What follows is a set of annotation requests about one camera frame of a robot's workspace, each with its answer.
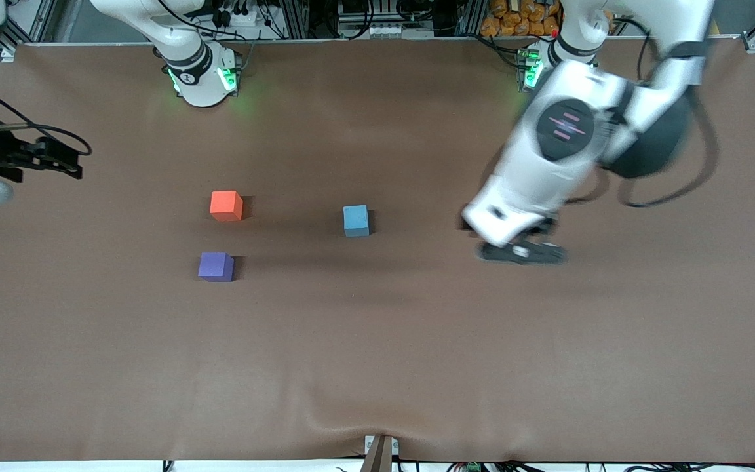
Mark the white power strip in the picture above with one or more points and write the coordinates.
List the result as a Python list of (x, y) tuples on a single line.
[(240, 16)]

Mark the orange packets pile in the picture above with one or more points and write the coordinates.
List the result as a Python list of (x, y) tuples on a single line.
[(522, 16)]

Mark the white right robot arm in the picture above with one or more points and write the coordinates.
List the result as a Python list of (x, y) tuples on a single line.
[(200, 85)]

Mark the white terminal block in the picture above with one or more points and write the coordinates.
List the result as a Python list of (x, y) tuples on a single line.
[(385, 30)]

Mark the brown table cover sheet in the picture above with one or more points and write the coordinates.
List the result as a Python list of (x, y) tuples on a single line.
[(377, 341)]

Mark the purple foam block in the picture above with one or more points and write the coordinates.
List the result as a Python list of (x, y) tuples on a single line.
[(215, 266)]

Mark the blue foam block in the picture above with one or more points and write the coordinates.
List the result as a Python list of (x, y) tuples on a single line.
[(355, 219)]

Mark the table edge clamp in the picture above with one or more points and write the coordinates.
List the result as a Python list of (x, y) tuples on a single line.
[(381, 452)]

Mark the green plug connector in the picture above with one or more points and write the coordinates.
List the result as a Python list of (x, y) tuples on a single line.
[(472, 467)]

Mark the orange foam block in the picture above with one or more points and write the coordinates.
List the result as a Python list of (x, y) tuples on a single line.
[(225, 204)]

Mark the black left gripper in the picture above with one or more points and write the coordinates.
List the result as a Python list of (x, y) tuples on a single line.
[(541, 227)]

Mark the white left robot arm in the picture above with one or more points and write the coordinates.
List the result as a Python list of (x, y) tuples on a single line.
[(567, 177)]

